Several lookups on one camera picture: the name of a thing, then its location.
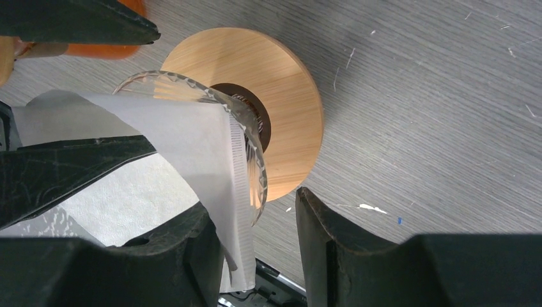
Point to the wooden ring collar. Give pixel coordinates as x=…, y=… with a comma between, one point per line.
x=281, y=82

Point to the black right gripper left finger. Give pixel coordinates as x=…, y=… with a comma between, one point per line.
x=179, y=263

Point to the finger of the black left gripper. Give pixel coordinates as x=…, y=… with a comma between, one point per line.
x=36, y=178
x=82, y=22

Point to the white paper coffee filter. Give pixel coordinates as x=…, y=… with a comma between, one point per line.
x=199, y=158

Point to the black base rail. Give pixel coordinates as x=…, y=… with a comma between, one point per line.
x=272, y=289

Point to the clear glass dripper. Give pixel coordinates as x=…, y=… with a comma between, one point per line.
x=176, y=87

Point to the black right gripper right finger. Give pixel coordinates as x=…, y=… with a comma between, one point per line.
x=346, y=265

